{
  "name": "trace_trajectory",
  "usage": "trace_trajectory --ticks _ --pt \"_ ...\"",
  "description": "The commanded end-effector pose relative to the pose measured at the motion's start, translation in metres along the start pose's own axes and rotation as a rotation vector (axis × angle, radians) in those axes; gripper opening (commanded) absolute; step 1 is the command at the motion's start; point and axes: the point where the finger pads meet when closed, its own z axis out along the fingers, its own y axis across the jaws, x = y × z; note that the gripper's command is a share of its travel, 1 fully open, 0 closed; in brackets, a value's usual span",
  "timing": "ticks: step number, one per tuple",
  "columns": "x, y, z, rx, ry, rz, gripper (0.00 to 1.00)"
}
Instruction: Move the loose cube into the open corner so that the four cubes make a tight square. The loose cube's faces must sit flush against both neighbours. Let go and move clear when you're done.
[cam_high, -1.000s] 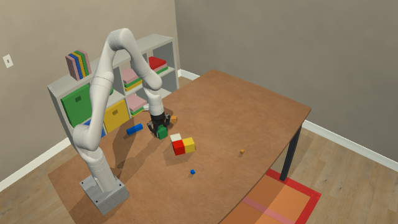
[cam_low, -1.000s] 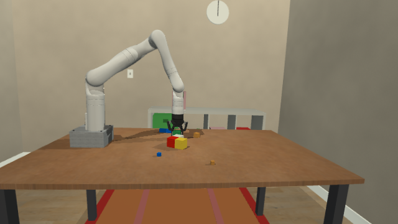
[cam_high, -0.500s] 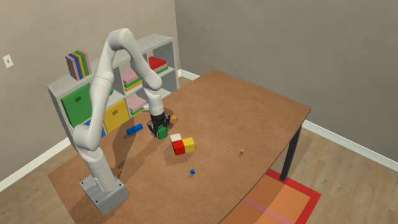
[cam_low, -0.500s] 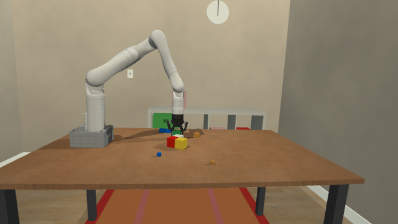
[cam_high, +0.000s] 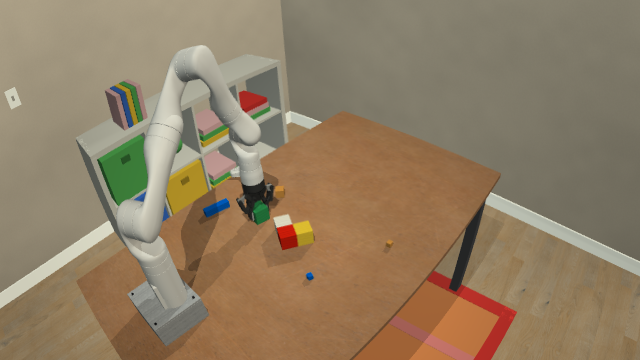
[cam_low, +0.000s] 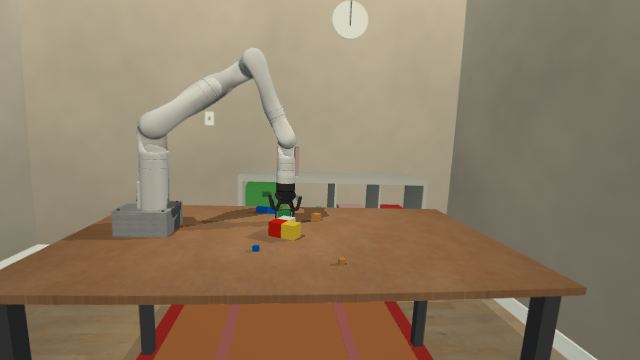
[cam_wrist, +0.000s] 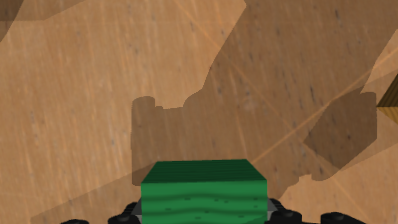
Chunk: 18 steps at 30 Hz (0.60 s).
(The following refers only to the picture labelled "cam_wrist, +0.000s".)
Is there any orange cube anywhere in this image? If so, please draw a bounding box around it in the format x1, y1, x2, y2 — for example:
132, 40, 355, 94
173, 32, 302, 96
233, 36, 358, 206
376, 74, 398, 124

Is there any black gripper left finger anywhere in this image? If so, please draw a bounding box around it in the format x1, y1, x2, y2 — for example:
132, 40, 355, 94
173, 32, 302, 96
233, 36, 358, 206
60, 197, 142, 224

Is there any green cube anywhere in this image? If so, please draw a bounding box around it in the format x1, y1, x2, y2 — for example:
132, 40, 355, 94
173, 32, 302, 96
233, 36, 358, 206
141, 159, 267, 224

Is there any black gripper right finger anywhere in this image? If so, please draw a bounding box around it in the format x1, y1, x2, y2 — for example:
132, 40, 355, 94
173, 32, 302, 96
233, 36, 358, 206
264, 196, 366, 224

